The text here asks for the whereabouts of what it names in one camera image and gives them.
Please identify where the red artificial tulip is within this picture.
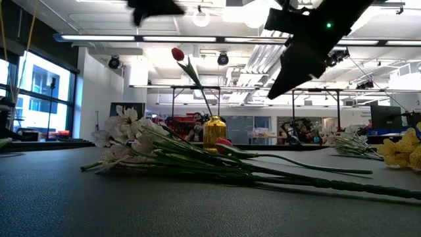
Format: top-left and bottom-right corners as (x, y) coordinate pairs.
(170, 47), (214, 118)
(214, 137), (374, 175)

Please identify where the yellow artificial flower bunch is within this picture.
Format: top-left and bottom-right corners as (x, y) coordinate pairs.
(376, 122), (421, 171)

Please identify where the black ceiling spotlight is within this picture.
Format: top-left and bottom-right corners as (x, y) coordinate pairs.
(107, 55), (121, 70)
(216, 51), (230, 66)

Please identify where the black table mat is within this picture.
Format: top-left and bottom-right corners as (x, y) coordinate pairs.
(0, 146), (421, 237)

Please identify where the black table frame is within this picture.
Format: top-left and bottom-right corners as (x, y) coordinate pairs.
(0, 140), (421, 154)

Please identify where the yellow glass vase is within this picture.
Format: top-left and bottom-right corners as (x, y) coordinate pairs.
(203, 115), (228, 153)

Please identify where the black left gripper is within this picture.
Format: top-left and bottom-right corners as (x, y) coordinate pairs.
(126, 0), (186, 28)

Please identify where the white artificial flower bunch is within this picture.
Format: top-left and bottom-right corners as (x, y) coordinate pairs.
(316, 124), (385, 161)
(80, 104), (421, 201)

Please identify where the person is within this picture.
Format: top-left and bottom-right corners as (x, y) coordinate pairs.
(185, 111), (205, 142)

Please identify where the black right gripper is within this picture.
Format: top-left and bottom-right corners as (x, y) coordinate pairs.
(266, 0), (376, 100)

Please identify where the black computer monitor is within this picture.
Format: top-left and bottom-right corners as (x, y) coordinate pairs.
(370, 104), (403, 131)
(109, 101), (146, 120)

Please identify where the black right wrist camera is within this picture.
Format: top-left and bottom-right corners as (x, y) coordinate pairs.
(264, 7), (312, 36)

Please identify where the overhead LED light bar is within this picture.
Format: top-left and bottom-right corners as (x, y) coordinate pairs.
(53, 32), (421, 47)

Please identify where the white round ceiling lamp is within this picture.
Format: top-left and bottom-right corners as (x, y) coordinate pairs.
(191, 8), (211, 28)

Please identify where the black metal frame rig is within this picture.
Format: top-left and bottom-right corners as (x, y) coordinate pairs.
(170, 85), (221, 118)
(291, 88), (343, 131)

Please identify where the large glass window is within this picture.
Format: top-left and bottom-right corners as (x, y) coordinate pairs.
(0, 49), (77, 141)

